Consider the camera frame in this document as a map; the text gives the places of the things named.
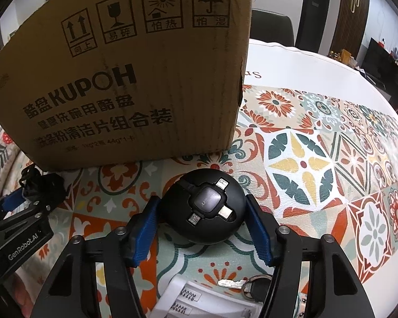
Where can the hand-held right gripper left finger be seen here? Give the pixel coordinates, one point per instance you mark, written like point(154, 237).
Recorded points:
point(146, 228)

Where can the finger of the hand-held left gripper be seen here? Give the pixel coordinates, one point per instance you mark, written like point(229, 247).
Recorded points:
point(36, 211)
point(13, 202)

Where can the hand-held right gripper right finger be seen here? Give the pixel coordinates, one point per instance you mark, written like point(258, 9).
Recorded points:
point(257, 228)

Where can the brown cardboard box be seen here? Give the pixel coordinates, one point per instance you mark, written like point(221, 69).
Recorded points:
point(119, 89)

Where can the person's left hand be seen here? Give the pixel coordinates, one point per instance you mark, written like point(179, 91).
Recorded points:
point(20, 294)

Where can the white battery charger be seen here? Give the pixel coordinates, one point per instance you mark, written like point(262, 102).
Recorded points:
point(199, 304)

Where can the small yellow box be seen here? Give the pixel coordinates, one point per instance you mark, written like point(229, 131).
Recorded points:
point(345, 55)

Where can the dark dining chair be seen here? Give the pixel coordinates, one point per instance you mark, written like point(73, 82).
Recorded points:
point(272, 26)

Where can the black television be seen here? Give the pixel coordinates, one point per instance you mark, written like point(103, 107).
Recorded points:
point(384, 59)

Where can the dark wooden slat panel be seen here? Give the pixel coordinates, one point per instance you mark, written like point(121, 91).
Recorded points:
point(343, 23)

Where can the dark interior door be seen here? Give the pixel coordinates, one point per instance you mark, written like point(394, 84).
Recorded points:
point(311, 6)

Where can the gold clip wall ornament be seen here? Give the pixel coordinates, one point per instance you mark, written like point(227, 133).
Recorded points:
point(354, 0)

